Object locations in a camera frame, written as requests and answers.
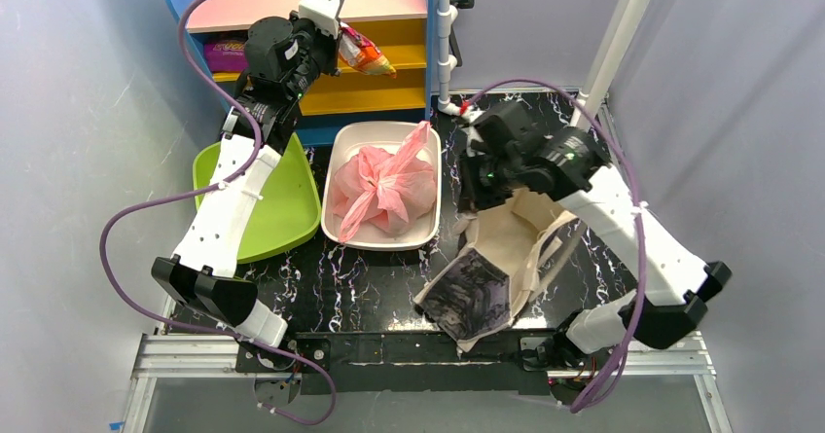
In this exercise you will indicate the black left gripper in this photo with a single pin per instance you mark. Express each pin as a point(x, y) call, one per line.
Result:
point(329, 49)

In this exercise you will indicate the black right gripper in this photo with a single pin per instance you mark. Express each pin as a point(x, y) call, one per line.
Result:
point(473, 181)

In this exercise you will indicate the orange Fox's candy bag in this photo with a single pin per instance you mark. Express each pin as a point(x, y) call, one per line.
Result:
point(362, 55)

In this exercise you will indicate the beige canvas tote bag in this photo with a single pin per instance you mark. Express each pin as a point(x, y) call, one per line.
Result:
point(511, 254)

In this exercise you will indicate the pink plastic grocery bag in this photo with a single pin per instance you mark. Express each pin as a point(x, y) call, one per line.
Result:
point(389, 190)

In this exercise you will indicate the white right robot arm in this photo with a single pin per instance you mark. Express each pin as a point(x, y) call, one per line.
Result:
point(569, 167)

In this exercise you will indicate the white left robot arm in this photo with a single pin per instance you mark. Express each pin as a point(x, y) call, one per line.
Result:
point(264, 117)

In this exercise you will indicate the purple snack bag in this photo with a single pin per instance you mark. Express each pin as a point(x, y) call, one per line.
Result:
point(225, 54)

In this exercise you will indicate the white rectangular tray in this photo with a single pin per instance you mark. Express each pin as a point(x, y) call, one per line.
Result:
point(387, 135)

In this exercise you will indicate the green plastic tray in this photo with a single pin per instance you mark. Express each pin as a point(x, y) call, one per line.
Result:
point(272, 209)

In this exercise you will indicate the white pvc pipe stand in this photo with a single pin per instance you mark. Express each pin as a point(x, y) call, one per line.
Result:
point(448, 52)

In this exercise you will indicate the white camera pole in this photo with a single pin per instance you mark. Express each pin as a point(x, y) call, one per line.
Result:
point(620, 31)

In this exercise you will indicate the aluminium base frame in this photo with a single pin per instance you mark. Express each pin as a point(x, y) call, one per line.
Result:
point(352, 312)

